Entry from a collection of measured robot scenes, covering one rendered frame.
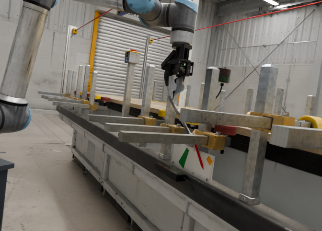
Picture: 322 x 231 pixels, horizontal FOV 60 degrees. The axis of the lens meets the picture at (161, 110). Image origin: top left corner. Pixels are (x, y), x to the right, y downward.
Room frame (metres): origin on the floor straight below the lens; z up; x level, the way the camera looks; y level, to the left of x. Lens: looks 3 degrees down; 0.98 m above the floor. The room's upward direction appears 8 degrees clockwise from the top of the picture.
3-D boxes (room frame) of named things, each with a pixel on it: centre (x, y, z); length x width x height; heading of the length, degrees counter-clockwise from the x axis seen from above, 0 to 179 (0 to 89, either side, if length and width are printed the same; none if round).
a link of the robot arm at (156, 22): (1.11, 0.07, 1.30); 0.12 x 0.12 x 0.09; 74
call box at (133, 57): (1.69, 0.21, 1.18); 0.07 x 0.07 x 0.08; 30
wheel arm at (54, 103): (2.24, 0.65, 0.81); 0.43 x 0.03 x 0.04; 120
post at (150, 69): (1.46, 0.08, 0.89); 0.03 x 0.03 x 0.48; 30
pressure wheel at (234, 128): (1.03, -0.25, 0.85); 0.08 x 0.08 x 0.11
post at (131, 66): (1.69, 0.21, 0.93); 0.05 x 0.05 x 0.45; 30
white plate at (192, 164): (1.04, -0.14, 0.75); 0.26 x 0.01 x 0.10; 30
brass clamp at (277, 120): (0.80, -0.31, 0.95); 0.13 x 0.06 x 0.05; 30
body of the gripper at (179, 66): (1.08, -0.05, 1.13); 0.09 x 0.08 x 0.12; 30
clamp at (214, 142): (1.01, -0.19, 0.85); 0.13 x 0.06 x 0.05; 30
